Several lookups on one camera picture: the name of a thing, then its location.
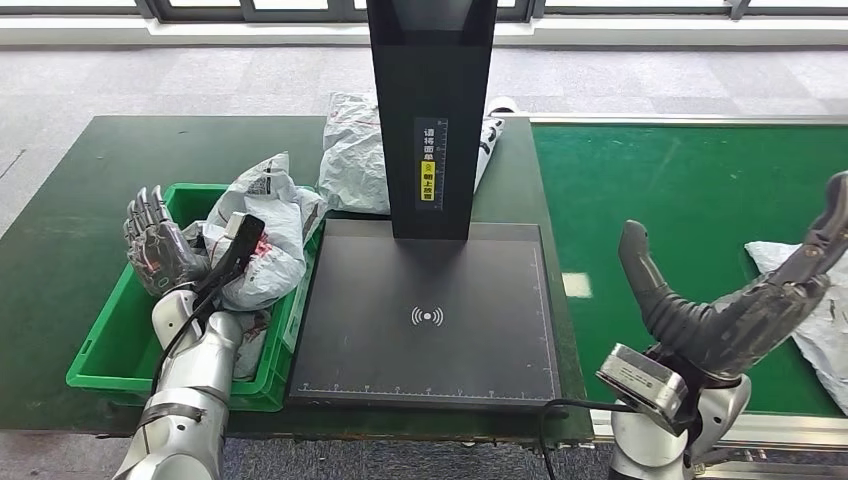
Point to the grey parcel dark red print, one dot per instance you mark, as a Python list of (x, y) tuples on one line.
[(821, 331)]

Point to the dark green table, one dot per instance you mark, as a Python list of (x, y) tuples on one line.
[(99, 152)]

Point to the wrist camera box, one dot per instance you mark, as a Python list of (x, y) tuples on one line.
[(642, 384), (242, 245)]

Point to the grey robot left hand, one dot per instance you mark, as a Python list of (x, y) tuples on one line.
[(162, 258)]

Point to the crumpled grey parcel bag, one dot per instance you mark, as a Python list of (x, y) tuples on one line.
[(351, 159)]

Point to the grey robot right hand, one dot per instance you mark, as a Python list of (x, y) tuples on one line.
[(729, 338)]

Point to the black inbound scanner machine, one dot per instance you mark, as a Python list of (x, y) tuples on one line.
[(430, 79)]

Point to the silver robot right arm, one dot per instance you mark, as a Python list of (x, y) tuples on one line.
[(722, 411)]

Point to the black yellow label sticker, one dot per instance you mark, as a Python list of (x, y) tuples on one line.
[(430, 166)]

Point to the green plastic crate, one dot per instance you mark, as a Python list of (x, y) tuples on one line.
[(112, 338)]

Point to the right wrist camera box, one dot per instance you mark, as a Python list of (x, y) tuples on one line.
[(642, 384)]

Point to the green conveyor belt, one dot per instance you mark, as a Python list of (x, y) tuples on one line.
[(629, 199)]

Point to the white parcel thin red line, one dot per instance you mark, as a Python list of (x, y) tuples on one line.
[(278, 218)]

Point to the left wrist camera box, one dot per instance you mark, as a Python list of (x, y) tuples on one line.
[(242, 245)]

